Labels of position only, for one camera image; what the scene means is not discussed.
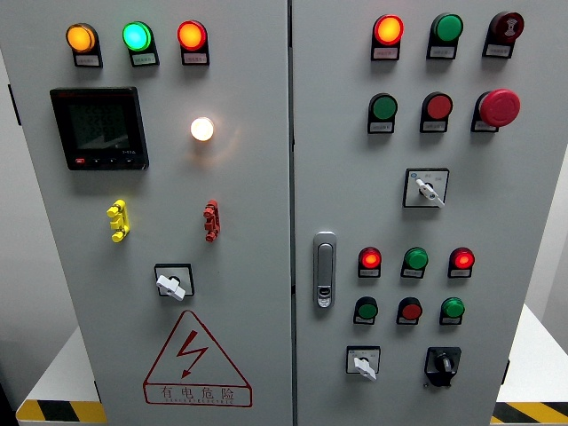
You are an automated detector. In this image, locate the small lit red lamp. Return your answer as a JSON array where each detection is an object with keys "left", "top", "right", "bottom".
[
  {"left": 358, "top": 247, "right": 383, "bottom": 271},
  {"left": 448, "top": 247, "right": 477, "bottom": 272}
]

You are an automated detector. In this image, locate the yellow round lamp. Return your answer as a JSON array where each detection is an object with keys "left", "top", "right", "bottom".
[{"left": 65, "top": 22, "right": 99, "bottom": 55}]

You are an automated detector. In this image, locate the dark red buzzer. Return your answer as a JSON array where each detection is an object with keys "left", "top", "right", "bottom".
[{"left": 489, "top": 11, "right": 525, "bottom": 44}]

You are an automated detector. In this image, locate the red warning triangle sticker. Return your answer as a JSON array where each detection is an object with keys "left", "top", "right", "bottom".
[{"left": 142, "top": 309, "right": 254, "bottom": 409}]

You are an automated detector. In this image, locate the small red handle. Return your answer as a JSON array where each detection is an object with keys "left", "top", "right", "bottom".
[{"left": 202, "top": 199, "right": 222, "bottom": 243}]

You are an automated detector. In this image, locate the black knob turn switch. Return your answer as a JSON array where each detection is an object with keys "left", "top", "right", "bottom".
[{"left": 422, "top": 346, "right": 463, "bottom": 390}]

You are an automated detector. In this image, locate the black display meter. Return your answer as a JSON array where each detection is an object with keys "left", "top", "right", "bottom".
[{"left": 49, "top": 86, "right": 150, "bottom": 172}]

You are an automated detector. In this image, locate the small green push button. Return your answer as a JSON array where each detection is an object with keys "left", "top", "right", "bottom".
[{"left": 354, "top": 296, "right": 380, "bottom": 320}]

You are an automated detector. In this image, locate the lit green round lamp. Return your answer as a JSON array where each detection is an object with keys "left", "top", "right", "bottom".
[{"left": 122, "top": 20, "right": 154, "bottom": 52}]

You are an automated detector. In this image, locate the small green lamp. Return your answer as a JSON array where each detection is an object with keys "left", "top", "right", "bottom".
[
  {"left": 440, "top": 296, "right": 466, "bottom": 320},
  {"left": 403, "top": 247, "right": 430, "bottom": 272}
]

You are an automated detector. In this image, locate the black yellow striped tape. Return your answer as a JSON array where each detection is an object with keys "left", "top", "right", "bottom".
[
  {"left": 15, "top": 399, "right": 108, "bottom": 425},
  {"left": 489, "top": 401, "right": 568, "bottom": 425}
]

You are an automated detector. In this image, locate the small red push button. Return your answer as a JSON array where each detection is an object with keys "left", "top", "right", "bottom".
[{"left": 397, "top": 296, "right": 424, "bottom": 321}]

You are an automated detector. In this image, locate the large green round lamp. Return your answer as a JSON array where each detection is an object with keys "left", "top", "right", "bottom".
[{"left": 430, "top": 12, "right": 465, "bottom": 44}]

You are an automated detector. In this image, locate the white round lamp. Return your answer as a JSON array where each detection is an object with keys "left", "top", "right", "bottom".
[{"left": 190, "top": 116, "right": 216, "bottom": 143}]

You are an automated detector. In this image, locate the large red stop button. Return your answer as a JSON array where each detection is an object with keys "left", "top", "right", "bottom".
[{"left": 477, "top": 88, "right": 522, "bottom": 129}]

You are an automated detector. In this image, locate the small yellow handle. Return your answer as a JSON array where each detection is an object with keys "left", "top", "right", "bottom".
[{"left": 106, "top": 199, "right": 131, "bottom": 243}]

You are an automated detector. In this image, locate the silver door lock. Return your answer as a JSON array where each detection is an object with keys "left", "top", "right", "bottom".
[{"left": 312, "top": 231, "right": 338, "bottom": 311}]

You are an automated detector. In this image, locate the white handle turn switch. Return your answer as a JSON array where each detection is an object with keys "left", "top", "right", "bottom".
[
  {"left": 402, "top": 167, "right": 451, "bottom": 210},
  {"left": 154, "top": 263, "right": 196, "bottom": 304},
  {"left": 345, "top": 345, "right": 383, "bottom": 383}
]

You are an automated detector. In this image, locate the pale grey cabinet door with lock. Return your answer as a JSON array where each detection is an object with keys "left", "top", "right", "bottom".
[{"left": 290, "top": 0, "right": 568, "bottom": 426}]

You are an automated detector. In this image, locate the lit red round lamp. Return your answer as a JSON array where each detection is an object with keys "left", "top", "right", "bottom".
[
  {"left": 177, "top": 20, "right": 209, "bottom": 51},
  {"left": 373, "top": 14, "right": 406, "bottom": 47}
]

